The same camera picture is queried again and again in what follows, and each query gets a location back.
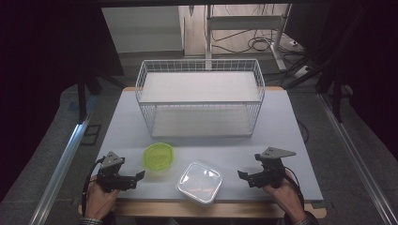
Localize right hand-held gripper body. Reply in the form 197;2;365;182
254;146;297;189

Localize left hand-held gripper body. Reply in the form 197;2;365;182
95;151;137;193

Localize green lidded plastic container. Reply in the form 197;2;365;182
142;142;176;173

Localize person's left hand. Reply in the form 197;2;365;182
84;175;122;221

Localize person's right hand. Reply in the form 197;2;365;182
262;174;307;223

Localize clear square plastic container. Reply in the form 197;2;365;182
176;160;224;206

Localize black metal stand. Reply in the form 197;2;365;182
75;70;126;124
314;69;355;124

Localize white power strip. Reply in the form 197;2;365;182
293;65;314;80

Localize black curtain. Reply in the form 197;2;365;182
0;0;126;201
284;2;398;151

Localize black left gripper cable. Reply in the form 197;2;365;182
81;157;106;218

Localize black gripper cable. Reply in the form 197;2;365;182
283;166;306;211
81;157;106;218

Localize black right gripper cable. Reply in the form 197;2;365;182
283;166;306;211

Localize black rectangular floor frame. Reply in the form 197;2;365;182
80;124;102;146

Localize aluminium floor rail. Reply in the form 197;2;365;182
28;93;99;225
316;93;398;225

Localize thin black table cable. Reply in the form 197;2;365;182
296;119;311;145

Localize white wire shelf rack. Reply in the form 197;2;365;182
134;58;267;139

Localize black floor cables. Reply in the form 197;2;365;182
211;28;274;54

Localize white metal desk frame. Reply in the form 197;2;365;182
204;3;293;72

